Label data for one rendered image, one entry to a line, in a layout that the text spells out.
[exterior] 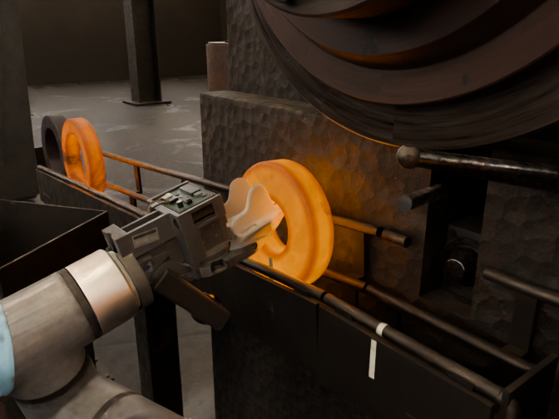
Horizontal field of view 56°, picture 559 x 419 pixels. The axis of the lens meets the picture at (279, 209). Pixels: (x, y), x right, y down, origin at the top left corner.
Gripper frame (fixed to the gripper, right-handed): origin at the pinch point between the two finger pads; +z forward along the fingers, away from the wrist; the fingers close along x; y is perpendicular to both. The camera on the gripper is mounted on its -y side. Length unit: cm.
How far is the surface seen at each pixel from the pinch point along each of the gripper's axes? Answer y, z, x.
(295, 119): 8.2, 7.7, 3.4
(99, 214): -0.7, -14.0, 25.2
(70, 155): -5, -3, 76
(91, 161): -4, -3, 61
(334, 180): 1.9, 6.1, -3.8
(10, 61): 0, 30, 271
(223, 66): -33, 133, 231
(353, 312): -3.9, -5.3, -16.6
